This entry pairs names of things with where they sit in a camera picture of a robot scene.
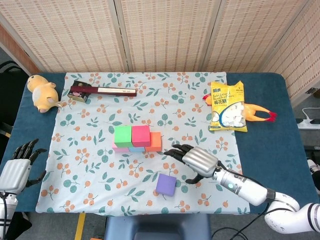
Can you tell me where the red foam cube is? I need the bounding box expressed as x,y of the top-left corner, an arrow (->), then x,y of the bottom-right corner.
131,125 -> 152,148

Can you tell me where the purple foam cube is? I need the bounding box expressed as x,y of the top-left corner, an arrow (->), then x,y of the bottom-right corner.
155,173 -> 178,198

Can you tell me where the white charger cable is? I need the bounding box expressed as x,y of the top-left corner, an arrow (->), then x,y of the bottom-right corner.
301,107 -> 320,121

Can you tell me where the yellow plush animal toy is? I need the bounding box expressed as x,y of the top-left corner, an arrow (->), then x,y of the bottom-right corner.
26,74 -> 66,114

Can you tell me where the white power strip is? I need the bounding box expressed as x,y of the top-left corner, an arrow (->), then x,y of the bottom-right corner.
296,118 -> 320,130

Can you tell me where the black floor cable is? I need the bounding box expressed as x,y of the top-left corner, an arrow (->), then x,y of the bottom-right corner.
212,226 -> 250,240

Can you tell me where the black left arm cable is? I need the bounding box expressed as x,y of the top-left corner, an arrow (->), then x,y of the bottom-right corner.
0,192 -> 8,238

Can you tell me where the orange foam cube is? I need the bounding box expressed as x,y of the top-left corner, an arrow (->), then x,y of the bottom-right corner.
144,131 -> 163,153

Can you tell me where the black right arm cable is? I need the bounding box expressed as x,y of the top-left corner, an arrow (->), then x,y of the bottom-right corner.
218,161 -> 275,240

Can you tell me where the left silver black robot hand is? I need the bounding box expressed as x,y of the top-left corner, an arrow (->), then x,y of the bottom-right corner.
0,138 -> 48,195

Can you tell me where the yellow rubber chicken toy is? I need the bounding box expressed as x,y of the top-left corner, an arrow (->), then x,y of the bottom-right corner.
202,93 -> 278,123

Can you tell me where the floral printed tablecloth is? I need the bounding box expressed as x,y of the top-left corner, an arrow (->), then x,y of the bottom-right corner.
35,71 -> 251,217

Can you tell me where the black chair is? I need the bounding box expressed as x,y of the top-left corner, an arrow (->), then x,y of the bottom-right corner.
0,61 -> 31,141

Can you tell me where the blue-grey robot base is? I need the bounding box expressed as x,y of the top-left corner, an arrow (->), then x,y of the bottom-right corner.
103,214 -> 212,240

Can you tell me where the yellow marshmallow bag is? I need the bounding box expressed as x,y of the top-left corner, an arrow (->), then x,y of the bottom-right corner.
209,80 -> 248,133

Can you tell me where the long dark red box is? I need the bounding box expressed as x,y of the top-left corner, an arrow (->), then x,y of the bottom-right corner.
69,84 -> 138,98

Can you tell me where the small metal tin box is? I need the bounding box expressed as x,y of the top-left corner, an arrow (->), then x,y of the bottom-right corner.
66,80 -> 91,104

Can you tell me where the pink foam cube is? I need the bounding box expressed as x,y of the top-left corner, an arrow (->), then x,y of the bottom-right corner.
111,142 -> 131,153

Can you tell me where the green foam cube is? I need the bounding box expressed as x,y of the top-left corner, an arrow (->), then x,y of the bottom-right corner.
114,125 -> 133,148

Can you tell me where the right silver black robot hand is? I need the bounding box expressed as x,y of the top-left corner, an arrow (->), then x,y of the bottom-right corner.
163,143 -> 219,185

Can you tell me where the white and black shoe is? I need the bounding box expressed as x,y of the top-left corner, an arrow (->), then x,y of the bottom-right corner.
306,159 -> 320,195

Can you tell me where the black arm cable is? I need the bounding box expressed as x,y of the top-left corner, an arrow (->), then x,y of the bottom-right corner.
218,161 -> 275,240
0,192 -> 8,238

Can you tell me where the woven bamboo folding screen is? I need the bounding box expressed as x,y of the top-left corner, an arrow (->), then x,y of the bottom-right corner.
0,0 -> 320,106

